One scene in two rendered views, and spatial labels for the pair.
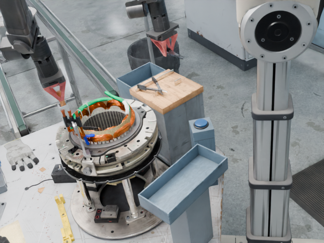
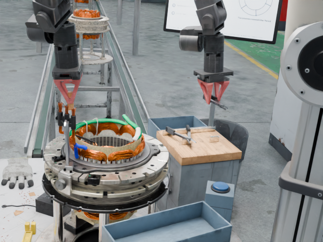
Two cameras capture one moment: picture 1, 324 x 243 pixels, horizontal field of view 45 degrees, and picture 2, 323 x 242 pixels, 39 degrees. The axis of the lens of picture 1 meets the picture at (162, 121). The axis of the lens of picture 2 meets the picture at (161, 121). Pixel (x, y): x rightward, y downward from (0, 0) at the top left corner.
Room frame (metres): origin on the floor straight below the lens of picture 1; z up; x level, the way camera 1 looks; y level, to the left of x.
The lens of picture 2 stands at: (-0.01, -0.15, 1.59)
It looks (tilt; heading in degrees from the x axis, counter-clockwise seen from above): 21 degrees down; 10
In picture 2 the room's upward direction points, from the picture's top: 4 degrees clockwise
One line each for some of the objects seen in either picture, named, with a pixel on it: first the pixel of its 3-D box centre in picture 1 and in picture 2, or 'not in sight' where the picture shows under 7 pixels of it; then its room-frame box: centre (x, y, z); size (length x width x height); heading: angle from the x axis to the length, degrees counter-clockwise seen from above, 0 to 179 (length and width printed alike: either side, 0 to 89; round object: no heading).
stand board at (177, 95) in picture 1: (166, 90); (197, 144); (1.23, -0.03, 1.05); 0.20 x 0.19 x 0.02; 33
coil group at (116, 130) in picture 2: (97, 107); (107, 129); (1.08, 0.20, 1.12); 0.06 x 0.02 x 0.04; 114
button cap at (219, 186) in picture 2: (200, 123); (220, 186); (1.02, -0.12, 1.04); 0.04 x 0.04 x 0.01
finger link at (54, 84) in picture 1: (55, 86); (69, 84); (1.04, 0.29, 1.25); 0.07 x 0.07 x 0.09; 16
